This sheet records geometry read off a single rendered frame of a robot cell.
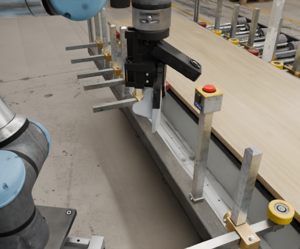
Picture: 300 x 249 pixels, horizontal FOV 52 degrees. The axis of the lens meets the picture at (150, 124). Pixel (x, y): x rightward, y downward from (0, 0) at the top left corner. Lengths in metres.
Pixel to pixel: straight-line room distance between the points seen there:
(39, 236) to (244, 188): 0.58
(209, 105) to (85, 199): 1.52
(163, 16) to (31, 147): 0.43
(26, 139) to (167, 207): 1.61
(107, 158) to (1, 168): 2.00
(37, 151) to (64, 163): 1.90
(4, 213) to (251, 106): 1.28
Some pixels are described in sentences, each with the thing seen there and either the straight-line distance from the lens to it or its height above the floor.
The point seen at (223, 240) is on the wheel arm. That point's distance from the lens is 1.07.
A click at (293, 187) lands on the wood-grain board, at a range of 1.24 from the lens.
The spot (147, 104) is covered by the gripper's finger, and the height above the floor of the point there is 1.38.
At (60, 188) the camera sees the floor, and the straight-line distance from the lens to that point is 2.49.
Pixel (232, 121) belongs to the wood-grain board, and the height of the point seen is 0.90.
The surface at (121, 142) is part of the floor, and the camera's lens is 2.85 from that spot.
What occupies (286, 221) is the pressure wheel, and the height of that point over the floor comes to 0.89.
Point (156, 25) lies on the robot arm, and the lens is 0.60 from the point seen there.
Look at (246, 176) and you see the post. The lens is 0.95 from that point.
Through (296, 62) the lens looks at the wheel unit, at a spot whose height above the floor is 0.91.
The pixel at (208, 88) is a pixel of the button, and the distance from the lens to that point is 1.05.
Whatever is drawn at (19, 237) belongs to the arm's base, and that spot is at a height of 1.11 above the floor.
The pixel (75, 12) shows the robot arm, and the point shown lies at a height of 1.59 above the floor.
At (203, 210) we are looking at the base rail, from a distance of 1.34.
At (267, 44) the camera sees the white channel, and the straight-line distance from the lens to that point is 2.28.
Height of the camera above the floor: 1.70
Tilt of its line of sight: 33 degrees down
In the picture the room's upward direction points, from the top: straight up
